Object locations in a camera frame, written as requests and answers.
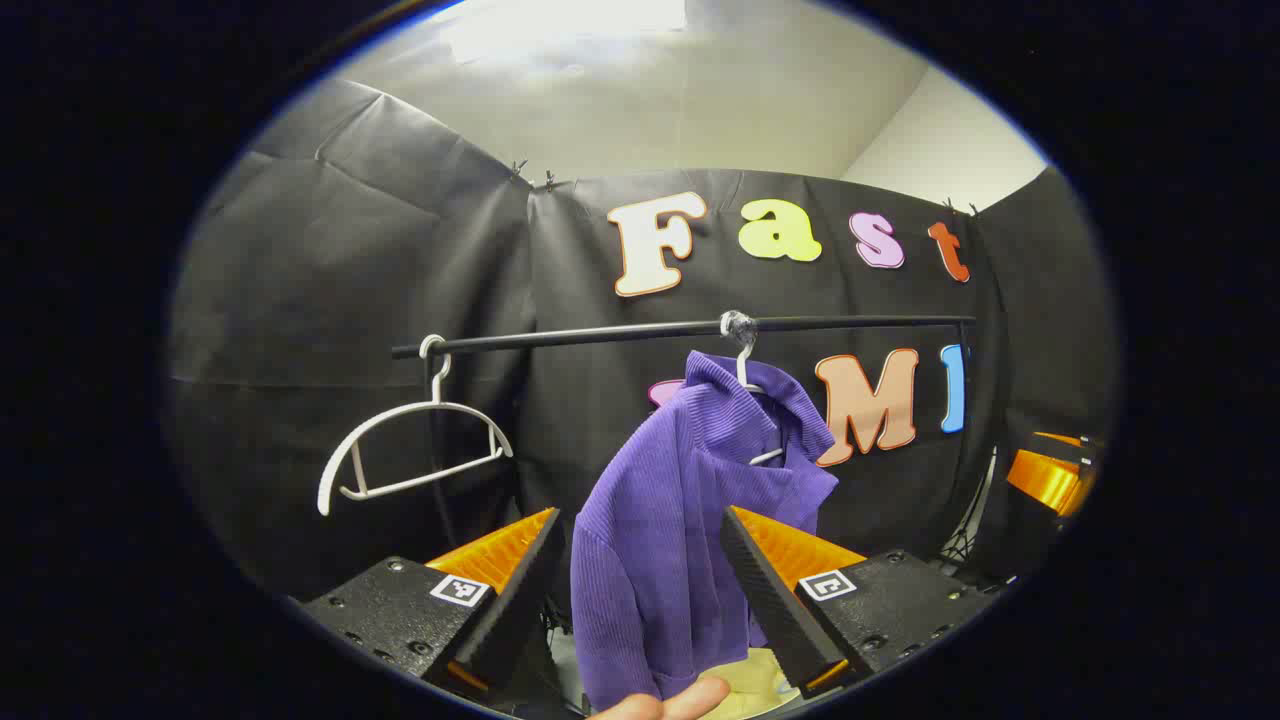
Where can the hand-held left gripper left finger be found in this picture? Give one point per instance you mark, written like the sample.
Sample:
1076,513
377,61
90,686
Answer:
520,600

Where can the purple ribbed knit top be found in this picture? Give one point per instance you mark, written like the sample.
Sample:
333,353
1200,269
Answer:
650,560

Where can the white plastic clothes hanger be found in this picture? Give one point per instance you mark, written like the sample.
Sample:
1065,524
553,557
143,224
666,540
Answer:
742,365
436,402

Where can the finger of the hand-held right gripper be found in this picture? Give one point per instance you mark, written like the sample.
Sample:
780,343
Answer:
1050,480
1070,441

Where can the ceiling light panel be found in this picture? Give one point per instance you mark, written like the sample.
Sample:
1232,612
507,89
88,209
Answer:
560,25

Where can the grey tape wad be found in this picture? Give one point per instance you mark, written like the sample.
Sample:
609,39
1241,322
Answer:
738,325

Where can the black clothes rack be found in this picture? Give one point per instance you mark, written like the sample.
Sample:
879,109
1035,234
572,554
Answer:
600,333

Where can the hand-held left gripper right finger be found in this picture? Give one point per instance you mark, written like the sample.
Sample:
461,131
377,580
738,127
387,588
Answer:
770,600

